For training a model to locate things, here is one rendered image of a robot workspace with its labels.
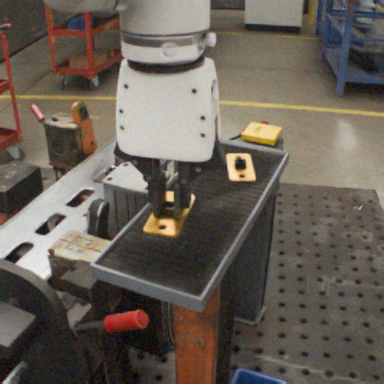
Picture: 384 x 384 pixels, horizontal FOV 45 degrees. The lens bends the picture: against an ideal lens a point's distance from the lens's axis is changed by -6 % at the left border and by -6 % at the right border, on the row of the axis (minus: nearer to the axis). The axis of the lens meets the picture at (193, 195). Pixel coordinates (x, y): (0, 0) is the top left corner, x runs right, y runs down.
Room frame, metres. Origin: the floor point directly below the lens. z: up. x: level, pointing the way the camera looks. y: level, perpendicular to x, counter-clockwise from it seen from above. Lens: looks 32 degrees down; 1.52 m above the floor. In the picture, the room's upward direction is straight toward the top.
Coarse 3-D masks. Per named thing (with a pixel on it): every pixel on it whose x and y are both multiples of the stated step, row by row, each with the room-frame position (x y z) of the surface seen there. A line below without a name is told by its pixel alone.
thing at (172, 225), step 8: (168, 192) 0.50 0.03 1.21; (168, 200) 0.46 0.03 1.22; (192, 200) 0.48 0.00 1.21; (168, 208) 0.45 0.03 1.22; (152, 216) 0.44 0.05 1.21; (160, 216) 0.44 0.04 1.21; (168, 216) 0.44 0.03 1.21; (184, 216) 0.44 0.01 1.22; (152, 224) 0.43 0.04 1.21; (160, 224) 0.43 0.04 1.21; (168, 224) 0.43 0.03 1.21; (176, 224) 0.43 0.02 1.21; (152, 232) 0.42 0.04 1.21; (160, 232) 0.41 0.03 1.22; (168, 232) 0.41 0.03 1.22; (176, 232) 0.41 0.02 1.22
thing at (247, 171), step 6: (228, 156) 0.69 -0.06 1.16; (234, 156) 0.69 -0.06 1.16; (240, 156) 0.69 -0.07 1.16; (246, 156) 0.69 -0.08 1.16; (228, 162) 0.67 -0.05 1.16; (234, 162) 0.67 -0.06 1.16; (240, 162) 0.66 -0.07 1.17; (246, 162) 0.67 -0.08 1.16; (228, 168) 0.65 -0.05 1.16; (234, 168) 0.65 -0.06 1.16; (240, 168) 0.65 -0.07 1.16; (246, 168) 0.65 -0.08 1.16; (252, 168) 0.65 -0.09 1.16; (228, 174) 0.63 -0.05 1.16; (234, 174) 0.63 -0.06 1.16; (240, 174) 0.63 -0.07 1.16; (246, 174) 0.63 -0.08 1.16; (252, 174) 0.63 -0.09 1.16; (234, 180) 0.61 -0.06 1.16; (240, 180) 0.61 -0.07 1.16; (246, 180) 0.61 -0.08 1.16; (252, 180) 0.61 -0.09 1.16
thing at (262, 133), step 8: (248, 128) 0.80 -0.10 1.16; (256, 128) 0.80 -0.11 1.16; (264, 128) 0.80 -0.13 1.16; (272, 128) 0.81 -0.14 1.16; (280, 128) 0.81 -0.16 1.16; (248, 136) 0.78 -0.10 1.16; (256, 136) 0.77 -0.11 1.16; (264, 136) 0.77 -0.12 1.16; (272, 136) 0.77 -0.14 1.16; (272, 144) 0.76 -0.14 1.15
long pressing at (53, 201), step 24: (96, 168) 0.95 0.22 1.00; (48, 192) 0.84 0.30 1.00; (72, 192) 0.84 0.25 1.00; (96, 192) 0.84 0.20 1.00; (24, 216) 0.76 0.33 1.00; (48, 216) 0.76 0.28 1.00; (72, 216) 0.76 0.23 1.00; (0, 240) 0.68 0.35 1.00; (24, 240) 0.68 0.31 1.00; (48, 240) 0.68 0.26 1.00; (24, 264) 0.61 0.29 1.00; (48, 264) 0.61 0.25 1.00
